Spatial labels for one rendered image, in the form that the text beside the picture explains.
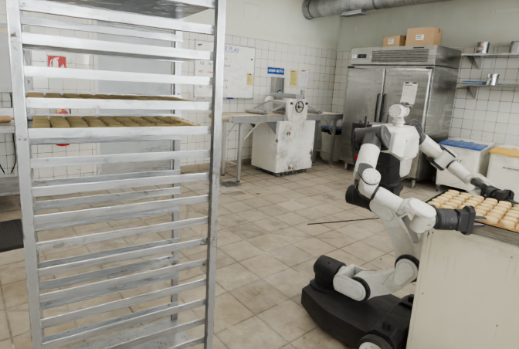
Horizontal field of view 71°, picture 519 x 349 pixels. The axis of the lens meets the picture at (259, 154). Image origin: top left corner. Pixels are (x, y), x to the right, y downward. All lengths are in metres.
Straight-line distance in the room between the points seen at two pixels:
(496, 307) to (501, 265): 0.19
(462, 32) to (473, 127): 1.45
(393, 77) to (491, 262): 4.28
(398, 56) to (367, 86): 0.63
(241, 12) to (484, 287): 5.09
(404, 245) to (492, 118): 4.34
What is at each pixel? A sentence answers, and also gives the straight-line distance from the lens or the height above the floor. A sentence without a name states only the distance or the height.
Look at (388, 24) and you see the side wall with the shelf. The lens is 7.09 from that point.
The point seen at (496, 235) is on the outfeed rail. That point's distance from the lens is 1.81.
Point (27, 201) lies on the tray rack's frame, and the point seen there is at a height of 1.03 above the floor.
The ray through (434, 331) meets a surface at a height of 0.32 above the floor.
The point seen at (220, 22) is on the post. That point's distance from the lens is 1.35.
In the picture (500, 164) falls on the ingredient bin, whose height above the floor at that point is 0.56.
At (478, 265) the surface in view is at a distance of 1.86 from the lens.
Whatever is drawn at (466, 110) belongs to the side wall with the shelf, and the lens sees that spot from 6.33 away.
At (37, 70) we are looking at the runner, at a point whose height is 1.41.
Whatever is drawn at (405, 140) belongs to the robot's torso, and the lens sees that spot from 1.91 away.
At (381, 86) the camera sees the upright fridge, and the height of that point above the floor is 1.46.
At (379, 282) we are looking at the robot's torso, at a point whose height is 0.37.
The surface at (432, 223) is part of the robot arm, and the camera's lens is 1.64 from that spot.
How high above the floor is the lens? 1.42
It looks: 11 degrees down
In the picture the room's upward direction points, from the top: 3 degrees clockwise
